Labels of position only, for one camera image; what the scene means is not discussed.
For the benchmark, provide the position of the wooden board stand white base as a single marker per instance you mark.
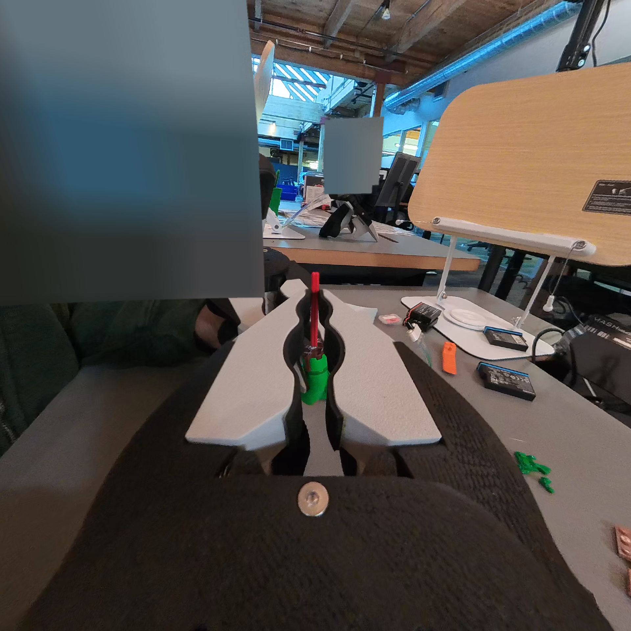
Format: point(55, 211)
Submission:
point(517, 157)

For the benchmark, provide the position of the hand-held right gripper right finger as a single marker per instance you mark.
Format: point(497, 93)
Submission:
point(384, 394)

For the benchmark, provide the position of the orange brick separator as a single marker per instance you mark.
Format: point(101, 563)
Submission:
point(448, 359)

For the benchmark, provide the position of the small green lego leaf pieces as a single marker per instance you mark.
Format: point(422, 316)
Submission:
point(531, 466)

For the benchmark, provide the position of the black cardboard box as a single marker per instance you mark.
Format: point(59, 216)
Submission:
point(604, 355)

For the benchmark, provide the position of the black white spare gripper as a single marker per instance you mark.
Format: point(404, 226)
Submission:
point(340, 222)

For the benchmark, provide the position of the person's left hand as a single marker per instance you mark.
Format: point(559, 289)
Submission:
point(212, 329)

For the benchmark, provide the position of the person's left forearm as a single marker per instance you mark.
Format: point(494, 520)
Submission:
point(98, 335)

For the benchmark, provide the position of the black battery blue edge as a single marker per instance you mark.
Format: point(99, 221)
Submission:
point(505, 338)
point(507, 380)

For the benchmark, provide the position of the red lego rod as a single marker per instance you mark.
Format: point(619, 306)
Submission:
point(315, 305)

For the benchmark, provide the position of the black battery red label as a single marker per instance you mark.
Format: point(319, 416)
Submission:
point(424, 315)

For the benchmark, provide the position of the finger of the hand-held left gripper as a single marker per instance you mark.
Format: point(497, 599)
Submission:
point(362, 310)
point(291, 288)

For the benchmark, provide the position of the blue ventilation duct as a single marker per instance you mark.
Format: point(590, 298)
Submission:
point(468, 64)

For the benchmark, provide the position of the red white memory card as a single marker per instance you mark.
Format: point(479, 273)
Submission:
point(389, 319)

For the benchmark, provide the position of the background wooden board stand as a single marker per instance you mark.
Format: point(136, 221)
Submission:
point(266, 74)

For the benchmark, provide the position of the green lego stem brown top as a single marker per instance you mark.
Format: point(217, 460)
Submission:
point(315, 384)

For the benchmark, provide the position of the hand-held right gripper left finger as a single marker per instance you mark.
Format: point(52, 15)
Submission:
point(236, 394)

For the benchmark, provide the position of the black office chair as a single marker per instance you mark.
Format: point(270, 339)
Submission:
point(402, 177)

